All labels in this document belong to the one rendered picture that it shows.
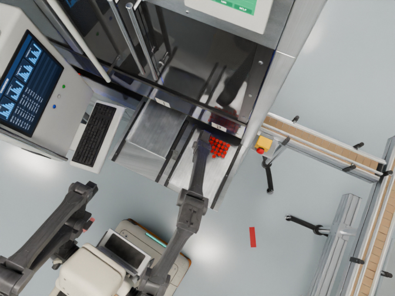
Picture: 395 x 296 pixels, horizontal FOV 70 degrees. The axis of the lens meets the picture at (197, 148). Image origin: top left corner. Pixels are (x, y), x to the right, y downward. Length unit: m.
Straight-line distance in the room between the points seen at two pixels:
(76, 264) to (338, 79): 2.63
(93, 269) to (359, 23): 3.14
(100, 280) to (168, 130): 0.89
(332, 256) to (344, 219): 0.25
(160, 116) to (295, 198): 1.41
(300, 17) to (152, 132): 1.18
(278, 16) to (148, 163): 1.16
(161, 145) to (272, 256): 1.36
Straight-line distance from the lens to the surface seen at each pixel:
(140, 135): 1.70
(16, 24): 1.42
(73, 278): 1.19
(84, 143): 1.86
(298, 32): 0.74
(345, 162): 1.73
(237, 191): 2.49
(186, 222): 0.98
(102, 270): 1.20
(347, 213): 2.12
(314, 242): 2.61
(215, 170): 1.60
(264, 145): 1.51
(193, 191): 1.06
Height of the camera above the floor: 2.46
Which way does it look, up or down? 75 degrees down
